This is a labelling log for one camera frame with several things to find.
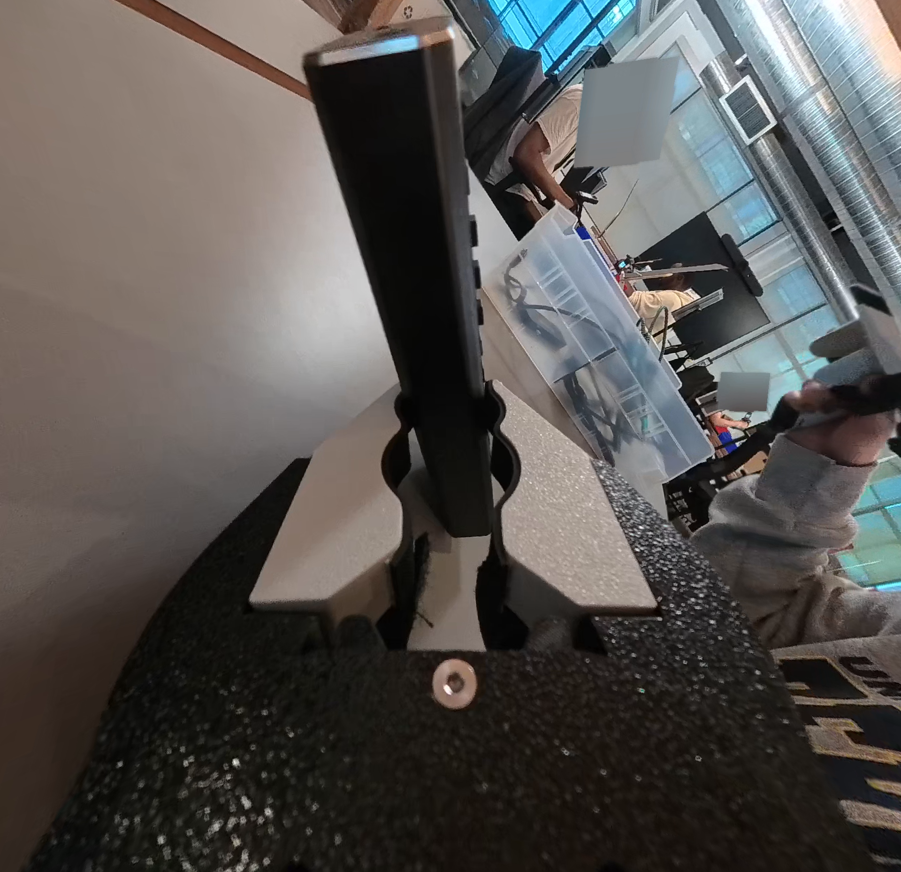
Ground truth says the person's right forearm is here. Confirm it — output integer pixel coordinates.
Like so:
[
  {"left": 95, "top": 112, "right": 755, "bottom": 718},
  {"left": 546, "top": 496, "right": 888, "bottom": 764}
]
[{"left": 693, "top": 432, "right": 881, "bottom": 651}]

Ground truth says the white wall vent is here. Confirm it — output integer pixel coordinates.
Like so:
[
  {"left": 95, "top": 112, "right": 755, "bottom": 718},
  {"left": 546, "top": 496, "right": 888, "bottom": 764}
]
[{"left": 718, "top": 76, "right": 779, "bottom": 144}]

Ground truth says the silver spiral air duct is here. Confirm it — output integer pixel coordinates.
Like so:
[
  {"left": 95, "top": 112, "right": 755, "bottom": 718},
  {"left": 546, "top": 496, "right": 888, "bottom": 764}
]
[{"left": 704, "top": 0, "right": 901, "bottom": 310}]

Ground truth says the black office chair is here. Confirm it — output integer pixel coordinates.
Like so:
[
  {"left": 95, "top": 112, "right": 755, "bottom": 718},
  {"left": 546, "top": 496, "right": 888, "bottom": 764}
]
[{"left": 665, "top": 421, "right": 775, "bottom": 535}]

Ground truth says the black usb cable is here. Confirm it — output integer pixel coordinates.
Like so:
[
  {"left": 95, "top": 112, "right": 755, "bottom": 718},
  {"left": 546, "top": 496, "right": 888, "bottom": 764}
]
[
  {"left": 563, "top": 365, "right": 670, "bottom": 465},
  {"left": 503, "top": 249, "right": 634, "bottom": 366}
]

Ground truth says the black jacket on chair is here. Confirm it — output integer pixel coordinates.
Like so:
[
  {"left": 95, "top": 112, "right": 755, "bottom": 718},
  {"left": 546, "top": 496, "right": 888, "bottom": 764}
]
[{"left": 461, "top": 48, "right": 546, "bottom": 176}]

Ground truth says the person's grey printed sweatshirt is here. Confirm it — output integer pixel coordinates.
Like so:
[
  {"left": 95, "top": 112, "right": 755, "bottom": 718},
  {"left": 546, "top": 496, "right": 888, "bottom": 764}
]
[{"left": 771, "top": 636, "right": 901, "bottom": 872}]

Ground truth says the large grid window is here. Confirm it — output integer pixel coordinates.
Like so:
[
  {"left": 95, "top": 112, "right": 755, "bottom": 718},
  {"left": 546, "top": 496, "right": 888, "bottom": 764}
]
[{"left": 472, "top": 0, "right": 638, "bottom": 77}]

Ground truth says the person's right hand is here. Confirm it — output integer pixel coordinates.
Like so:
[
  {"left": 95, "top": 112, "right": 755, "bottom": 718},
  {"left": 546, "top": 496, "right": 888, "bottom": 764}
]
[{"left": 785, "top": 382, "right": 900, "bottom": 466}]

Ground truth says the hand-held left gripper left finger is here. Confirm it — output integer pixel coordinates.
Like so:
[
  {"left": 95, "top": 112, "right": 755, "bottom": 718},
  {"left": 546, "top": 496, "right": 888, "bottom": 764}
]
[{"left": 250, "top": 382, "right": 425, "bottom": 618}]

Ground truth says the black wall screen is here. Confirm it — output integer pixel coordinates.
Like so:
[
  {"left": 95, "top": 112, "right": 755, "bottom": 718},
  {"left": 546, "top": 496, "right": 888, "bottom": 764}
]
[{"left": 634, "top": 210, "right": 771, "bottom": 355}]

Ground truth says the clear plastic organizer box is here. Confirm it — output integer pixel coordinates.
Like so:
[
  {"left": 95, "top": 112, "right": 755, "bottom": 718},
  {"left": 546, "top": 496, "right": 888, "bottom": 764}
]
[{"left": 482, "top": 203, "right": 715, "bottom": 482}]

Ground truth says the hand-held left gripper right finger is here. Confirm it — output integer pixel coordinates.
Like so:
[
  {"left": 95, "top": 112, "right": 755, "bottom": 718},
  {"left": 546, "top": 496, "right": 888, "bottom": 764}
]
[{"left": 484, "top": 379, "right": 663, "bottom": 616}]

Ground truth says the black video bar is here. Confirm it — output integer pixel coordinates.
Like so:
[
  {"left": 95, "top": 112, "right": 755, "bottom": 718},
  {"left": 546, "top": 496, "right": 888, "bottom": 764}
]
[{"left": 721, "top": 233, "right": 764, "bottom": 296}]

